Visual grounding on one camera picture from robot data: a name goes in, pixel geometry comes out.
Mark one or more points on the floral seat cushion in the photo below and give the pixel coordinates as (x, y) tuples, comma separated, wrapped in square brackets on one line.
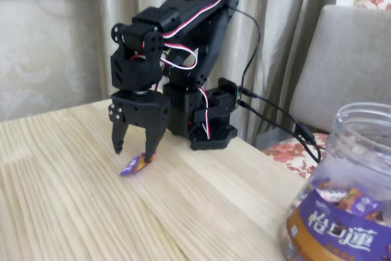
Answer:
[(290, 151)]

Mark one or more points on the white plastic bag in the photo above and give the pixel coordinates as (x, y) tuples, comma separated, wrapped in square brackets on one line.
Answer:
[(333, 195)]

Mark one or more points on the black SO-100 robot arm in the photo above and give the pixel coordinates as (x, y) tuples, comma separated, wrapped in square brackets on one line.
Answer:
[(189, 13)]

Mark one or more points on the orange-brown snack bag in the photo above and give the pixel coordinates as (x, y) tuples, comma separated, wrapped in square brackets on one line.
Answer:
[(349, 198)]

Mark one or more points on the purple snack bag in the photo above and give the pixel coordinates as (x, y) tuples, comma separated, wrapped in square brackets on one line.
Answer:
[(365, 206)]

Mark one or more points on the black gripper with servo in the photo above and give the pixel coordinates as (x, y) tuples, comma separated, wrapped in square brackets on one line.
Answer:
[(141, 107)]

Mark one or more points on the purple orange candy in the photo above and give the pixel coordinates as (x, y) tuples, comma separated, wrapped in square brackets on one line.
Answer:
[(133, 166)]

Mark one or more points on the clear plastic candy jar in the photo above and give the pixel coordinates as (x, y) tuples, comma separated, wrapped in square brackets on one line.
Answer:
[(336, 236)]

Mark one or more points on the grey fabric chair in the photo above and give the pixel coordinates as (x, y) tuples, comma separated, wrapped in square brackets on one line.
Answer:
[(345, 68)]

